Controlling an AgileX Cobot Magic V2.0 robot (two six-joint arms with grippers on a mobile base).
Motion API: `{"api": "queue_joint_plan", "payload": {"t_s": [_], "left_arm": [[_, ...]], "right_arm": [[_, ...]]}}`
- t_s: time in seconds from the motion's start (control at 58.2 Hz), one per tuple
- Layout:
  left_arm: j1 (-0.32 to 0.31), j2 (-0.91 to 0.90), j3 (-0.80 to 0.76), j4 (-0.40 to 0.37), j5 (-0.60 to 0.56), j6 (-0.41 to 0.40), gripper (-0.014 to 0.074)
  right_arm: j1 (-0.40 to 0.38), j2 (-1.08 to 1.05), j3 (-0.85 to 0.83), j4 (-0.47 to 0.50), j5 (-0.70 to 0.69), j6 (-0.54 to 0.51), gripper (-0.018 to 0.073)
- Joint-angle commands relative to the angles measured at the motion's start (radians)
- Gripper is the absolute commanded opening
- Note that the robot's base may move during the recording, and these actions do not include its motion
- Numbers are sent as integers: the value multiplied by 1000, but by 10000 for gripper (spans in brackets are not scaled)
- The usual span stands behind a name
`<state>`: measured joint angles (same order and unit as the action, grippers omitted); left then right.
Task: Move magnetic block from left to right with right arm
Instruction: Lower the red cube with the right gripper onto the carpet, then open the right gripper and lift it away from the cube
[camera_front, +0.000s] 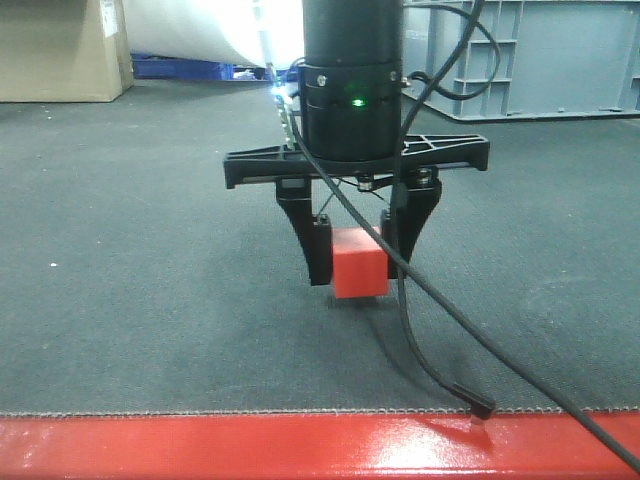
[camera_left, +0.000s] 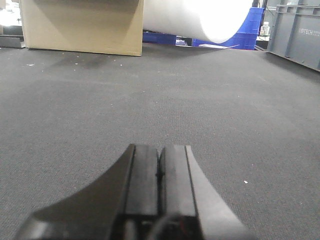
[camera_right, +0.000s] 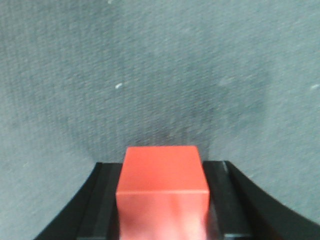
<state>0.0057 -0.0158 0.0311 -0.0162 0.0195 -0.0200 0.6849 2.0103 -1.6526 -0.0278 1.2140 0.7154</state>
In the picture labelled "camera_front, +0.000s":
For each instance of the dark grey table mat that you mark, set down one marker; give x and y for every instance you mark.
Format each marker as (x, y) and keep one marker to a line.
(134, 281)

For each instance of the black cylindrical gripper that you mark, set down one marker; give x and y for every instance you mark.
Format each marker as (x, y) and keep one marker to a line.
(349, 89)

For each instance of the blue plastic tray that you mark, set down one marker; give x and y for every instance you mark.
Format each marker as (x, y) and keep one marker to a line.
(147, 66)

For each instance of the cardboard box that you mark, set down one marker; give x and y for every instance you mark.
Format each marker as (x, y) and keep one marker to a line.
(64, 51)

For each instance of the grey plastic crate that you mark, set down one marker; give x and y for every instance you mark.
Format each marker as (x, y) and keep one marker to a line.
(547, 59)

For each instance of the white foam roll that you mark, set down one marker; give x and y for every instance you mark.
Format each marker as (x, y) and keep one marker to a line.
(250, 33)

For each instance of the red magnetic cube block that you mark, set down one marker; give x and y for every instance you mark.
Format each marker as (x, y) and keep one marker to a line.
(360, 265)

